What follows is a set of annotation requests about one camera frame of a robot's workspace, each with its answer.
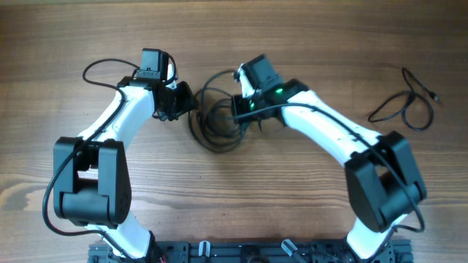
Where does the thick black USB cable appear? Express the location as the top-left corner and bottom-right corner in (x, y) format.
(187, 86), (253, 153)

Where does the thin black USB cable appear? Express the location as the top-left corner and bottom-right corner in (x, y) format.
(367, 66), (442, 132)

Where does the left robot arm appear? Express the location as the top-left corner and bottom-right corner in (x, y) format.
(42, 48), (197, 262)

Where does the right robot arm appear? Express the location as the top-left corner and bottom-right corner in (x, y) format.
(232, 55), (427, 262)

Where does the left camera cable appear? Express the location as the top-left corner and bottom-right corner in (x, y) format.
(42, 54), (178, 262)

